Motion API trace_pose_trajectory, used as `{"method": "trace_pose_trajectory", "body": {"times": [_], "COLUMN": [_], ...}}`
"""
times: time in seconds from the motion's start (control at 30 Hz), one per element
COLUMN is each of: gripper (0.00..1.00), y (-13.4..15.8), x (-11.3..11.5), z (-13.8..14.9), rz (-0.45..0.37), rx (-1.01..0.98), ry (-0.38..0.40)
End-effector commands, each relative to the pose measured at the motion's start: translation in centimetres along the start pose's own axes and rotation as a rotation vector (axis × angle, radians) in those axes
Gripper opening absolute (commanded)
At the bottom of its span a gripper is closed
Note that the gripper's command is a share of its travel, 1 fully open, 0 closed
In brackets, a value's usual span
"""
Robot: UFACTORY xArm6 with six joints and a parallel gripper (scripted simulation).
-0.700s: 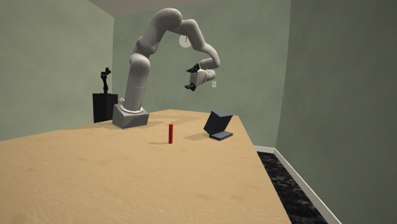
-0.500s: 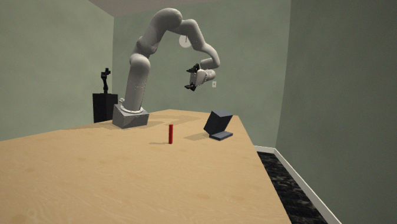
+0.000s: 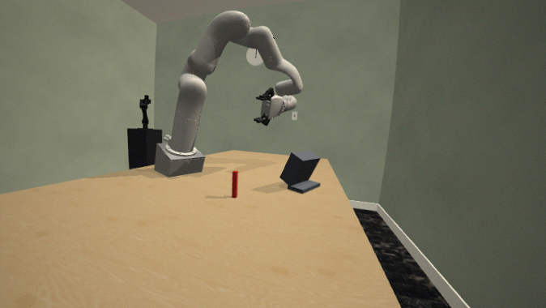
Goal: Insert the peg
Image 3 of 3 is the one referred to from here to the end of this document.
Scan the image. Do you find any dark red peg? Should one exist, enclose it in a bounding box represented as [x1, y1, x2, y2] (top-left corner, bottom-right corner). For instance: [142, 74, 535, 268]
[232, 171, 238, 198]

